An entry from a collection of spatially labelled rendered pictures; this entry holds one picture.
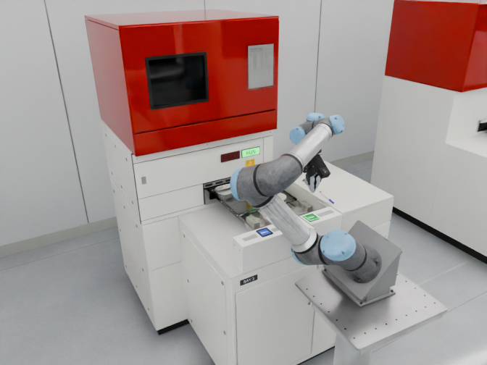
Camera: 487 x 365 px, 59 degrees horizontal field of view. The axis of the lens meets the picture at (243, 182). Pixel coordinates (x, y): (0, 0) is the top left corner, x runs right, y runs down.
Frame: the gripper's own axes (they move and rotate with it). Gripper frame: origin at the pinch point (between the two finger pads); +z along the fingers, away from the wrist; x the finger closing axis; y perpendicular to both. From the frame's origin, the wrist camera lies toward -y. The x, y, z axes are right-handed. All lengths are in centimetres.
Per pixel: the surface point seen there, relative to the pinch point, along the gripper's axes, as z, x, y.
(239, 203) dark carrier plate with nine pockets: 20.8, 17.1, 40.4
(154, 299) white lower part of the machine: 79, 64, 58
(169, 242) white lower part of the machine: 44, 52, 58
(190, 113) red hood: -29, 36, 54
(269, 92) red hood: -33, -9, 54
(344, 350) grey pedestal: 58, 10, -40
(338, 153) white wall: 93, -201, 207
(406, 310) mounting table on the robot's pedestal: 29, -4, -56
